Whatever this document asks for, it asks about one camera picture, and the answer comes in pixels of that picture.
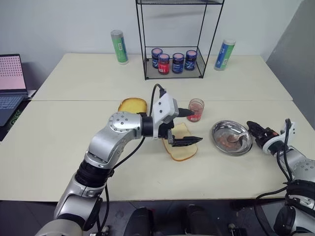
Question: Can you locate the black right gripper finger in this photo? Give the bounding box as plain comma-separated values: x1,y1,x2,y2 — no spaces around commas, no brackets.
246,120,267,135
252,133,268,149

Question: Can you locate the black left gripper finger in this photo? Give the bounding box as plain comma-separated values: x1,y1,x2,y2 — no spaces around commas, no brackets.
167,130,204,148
177,107,195,118

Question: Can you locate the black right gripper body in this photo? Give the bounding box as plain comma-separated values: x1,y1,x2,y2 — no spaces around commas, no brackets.
260,126,280,145

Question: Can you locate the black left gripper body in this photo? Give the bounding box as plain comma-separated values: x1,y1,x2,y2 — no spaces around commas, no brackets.
158,119,177,139

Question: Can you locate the metal spoon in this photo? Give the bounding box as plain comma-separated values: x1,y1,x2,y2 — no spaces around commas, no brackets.
226,130,251,144

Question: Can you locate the open glass jam jar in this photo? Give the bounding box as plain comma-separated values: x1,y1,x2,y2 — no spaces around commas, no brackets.
186,98,205,122

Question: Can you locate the white bread slice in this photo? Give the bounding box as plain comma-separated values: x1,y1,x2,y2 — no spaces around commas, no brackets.
161,122,199,162

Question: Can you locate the red jam blob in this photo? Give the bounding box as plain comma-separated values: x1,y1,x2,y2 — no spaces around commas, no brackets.
216,136,243,151

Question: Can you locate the toasted brown bread slice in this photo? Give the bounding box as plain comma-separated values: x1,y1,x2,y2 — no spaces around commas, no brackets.
117,97,148,115

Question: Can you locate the blue label jam jar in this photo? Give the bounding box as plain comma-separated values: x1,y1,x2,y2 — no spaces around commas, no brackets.
185,50,198,72
171,52,186,74
151,47,164,70

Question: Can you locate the red label jam jar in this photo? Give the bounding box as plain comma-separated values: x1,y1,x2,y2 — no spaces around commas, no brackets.
157,53,171,76

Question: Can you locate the silver metal bowl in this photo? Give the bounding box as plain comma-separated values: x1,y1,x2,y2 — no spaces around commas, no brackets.
212,119,253,157

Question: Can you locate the blue green label plastic roll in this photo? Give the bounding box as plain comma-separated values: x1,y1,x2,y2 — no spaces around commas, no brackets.
213,39,237,72

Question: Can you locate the dark rounded shape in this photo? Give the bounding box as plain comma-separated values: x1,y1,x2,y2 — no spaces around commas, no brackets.
184,204,215,236
122,206,158,236

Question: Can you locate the black green desk mat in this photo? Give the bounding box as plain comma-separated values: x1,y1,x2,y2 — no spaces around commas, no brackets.
0,97,33,142

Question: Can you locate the grey laptop pink screen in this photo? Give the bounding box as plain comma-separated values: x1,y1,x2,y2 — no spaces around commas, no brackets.
0,54,29,127

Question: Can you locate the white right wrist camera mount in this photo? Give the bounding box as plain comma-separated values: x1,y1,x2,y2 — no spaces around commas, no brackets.
261,118,297,156

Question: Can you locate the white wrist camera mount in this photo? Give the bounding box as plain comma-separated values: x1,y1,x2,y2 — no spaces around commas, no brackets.
261,118,297,156
150,92,179,141

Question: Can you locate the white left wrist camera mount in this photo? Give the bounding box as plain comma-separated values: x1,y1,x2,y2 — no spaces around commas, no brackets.
150,92,179,141

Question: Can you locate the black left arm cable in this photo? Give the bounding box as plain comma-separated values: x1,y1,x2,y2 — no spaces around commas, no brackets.
97,83,168,236

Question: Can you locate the black wire shelf rack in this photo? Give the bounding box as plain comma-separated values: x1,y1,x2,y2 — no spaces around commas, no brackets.
135,0,225,81

